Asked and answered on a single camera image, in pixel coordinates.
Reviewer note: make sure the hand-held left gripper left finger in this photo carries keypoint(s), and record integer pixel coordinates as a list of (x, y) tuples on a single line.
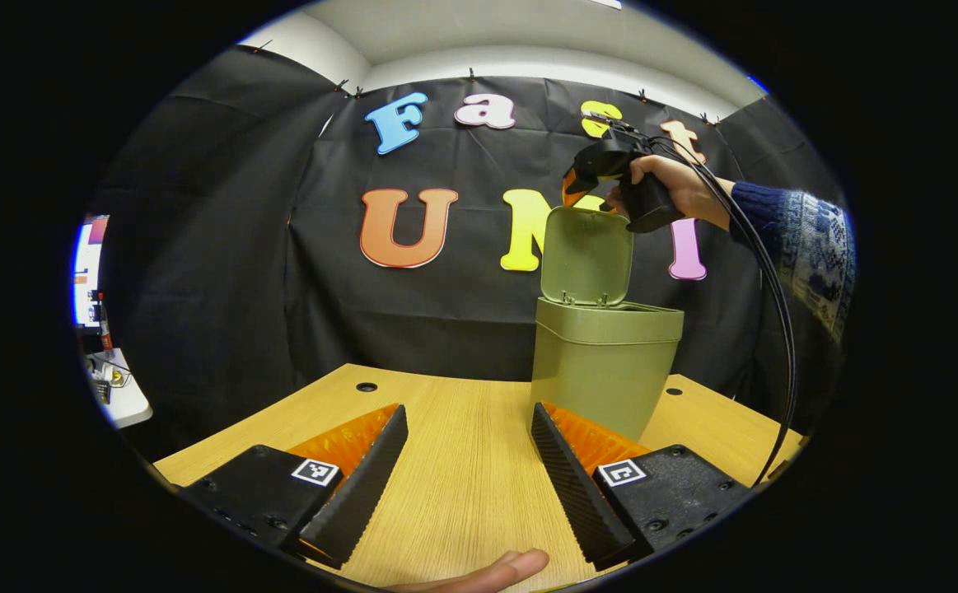
[(359, 494)]

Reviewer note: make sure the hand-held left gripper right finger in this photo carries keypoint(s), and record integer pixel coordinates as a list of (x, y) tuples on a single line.
[(577, 494)]

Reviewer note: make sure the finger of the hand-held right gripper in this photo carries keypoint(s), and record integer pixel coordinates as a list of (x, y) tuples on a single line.
[(569, 191)]

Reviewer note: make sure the green desktop garbage bin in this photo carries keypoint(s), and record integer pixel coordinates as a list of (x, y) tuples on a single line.
[(602, 371)]

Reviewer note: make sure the wooden desktop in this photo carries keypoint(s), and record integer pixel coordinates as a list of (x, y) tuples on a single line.
[(462, 428)]

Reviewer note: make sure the white side table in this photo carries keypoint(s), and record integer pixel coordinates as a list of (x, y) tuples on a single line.
[(128, 403)]

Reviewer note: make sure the red bottle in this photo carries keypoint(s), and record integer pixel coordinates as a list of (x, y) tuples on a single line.
[(105, 333)]

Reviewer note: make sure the computer monitor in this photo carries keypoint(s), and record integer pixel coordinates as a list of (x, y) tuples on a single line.
[(87, 272)]

